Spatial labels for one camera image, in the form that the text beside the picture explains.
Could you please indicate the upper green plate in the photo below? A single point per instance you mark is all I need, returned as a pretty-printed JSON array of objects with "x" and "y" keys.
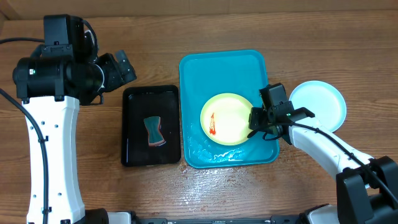
[{"x": 224, "y": 118}]

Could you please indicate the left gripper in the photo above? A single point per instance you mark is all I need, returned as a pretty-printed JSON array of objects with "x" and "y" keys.
[{"x": 108, "y": 63}]

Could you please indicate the green and orange sponge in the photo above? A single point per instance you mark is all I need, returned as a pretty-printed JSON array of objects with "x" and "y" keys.
[{"x": 153, "y": 125}]

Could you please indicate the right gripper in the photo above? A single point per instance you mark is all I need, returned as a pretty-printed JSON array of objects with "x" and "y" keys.
[{"x": 255, "y": 125}]

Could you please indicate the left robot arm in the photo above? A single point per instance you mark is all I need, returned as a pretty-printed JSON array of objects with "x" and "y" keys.
[{"x": 61, "y": 75}]

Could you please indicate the teal plastic tray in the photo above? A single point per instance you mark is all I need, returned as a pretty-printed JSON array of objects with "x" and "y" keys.
[{"x": 202, "y": 76}]

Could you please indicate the light blue plate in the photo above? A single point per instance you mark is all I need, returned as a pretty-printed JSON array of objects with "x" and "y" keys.
[{"x": 322, "y": 99}]

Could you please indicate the black plastic tray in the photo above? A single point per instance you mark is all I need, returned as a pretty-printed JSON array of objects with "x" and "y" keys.
[{"x": 143, "y": 102}]

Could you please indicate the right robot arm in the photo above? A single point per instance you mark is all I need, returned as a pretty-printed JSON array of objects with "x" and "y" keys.
[{"x": 366, "y": 188}]

